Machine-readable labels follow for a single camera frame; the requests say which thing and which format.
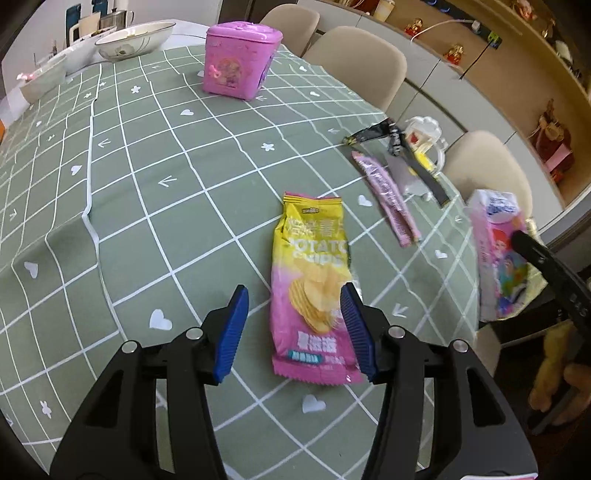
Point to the green checked tablecloth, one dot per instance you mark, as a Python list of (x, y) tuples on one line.
[(161, 207)]

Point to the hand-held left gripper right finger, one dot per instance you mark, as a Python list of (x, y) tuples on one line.
[(358, 330)]

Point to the pink cartoon milk carton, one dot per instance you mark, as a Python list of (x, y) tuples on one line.
[(498, 258)]

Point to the black power strip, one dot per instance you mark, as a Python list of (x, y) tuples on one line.
[(471, 23)]

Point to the long black strip wrapper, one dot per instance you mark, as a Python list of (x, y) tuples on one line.
[(427, 177)]

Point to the person's right hand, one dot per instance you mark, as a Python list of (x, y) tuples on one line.
[(579, 392)]

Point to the black white patterned strip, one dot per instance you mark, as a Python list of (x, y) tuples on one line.
[(395, 138)]

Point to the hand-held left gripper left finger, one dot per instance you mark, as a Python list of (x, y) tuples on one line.
[(233, 332)]

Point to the small shelf figurine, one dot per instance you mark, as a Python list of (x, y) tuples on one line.
[(526, 9)]

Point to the pink twin stick sachet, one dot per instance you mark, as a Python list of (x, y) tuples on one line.
[(388, 198)]

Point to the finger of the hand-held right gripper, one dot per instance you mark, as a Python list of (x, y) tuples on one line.
[(535, 251)]

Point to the yellow crinkled plastic bag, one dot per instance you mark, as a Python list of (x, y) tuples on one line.
[(556, 355)]

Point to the dark grey door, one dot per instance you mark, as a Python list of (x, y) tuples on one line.
[(235, 9)]

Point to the pink lidded bin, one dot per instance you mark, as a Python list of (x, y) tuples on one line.
[(235, 60)]

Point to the stainless steel kettle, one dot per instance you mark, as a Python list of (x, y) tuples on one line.
[(115, 19)]

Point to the black yellow stick wrapper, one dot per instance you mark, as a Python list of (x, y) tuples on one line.
[(369, 133)]

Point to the large white patterned bowl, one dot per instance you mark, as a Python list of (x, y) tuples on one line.
[(134, 44)]

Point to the small red gold figurine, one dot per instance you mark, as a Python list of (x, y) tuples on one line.
[(454, 54), (414, 27)]

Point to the clear plastic mug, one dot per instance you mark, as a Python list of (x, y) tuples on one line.
[(427, 141)]

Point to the white paper cup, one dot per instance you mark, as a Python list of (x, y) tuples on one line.
[(382, 10)]

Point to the grey wrapper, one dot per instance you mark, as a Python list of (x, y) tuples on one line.
[(406, 177)]

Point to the white sideboard cabinet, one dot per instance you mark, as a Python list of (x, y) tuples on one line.
[(461, 106)]

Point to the yellow pink chip bag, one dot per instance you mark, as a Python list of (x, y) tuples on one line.
[(309, 277)]

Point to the beige dining chair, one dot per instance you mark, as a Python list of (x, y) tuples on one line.
[(489, 166), (291, 21), (360, 64)]

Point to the white mug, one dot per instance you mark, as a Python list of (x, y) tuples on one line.
[(87, 28)]

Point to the red robed figurine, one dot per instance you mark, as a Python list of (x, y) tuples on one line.
[(554, 136)]

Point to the wooden wall shelf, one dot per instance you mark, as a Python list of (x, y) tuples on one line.
[(508, 92)]

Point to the blue thermos bottle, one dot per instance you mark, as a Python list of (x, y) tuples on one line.
[(73, 21), (99, 6)]

